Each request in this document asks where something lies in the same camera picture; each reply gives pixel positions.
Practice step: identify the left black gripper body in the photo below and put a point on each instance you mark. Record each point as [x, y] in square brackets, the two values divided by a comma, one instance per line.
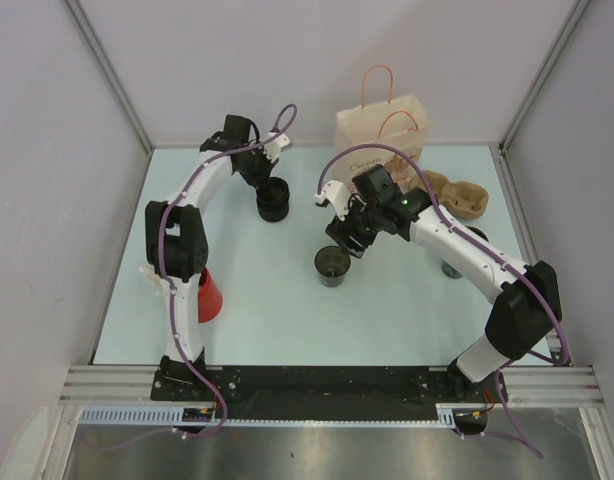
[255, 165]

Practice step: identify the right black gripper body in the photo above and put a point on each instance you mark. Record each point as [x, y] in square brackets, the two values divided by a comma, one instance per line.
[361, 224]

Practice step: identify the short black coffee cup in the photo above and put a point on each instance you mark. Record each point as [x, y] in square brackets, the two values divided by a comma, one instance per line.
[272, 200]

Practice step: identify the transparent dark cup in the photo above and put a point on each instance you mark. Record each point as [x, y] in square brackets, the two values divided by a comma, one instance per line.
[332, 265]

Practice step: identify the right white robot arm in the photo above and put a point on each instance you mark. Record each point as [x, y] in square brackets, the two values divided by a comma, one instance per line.
[525, 298]

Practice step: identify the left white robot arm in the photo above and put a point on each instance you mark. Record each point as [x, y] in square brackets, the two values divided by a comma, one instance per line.
[176, 243]

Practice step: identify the red cylindrical container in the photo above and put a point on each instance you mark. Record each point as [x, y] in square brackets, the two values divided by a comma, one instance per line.
[210, 299]

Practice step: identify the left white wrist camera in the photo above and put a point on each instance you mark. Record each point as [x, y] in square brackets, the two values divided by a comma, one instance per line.
[273, 145]

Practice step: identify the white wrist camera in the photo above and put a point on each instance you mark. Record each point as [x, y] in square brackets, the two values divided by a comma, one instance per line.
[273, 145]
[337, 195]

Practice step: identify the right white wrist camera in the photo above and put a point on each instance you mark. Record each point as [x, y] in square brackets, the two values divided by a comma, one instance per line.
[337, 195]

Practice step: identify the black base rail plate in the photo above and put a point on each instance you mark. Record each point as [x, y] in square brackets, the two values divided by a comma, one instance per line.
[344, 388]

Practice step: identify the white slotted cable duct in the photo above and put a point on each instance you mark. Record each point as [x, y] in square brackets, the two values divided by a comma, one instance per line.
[426, 416]

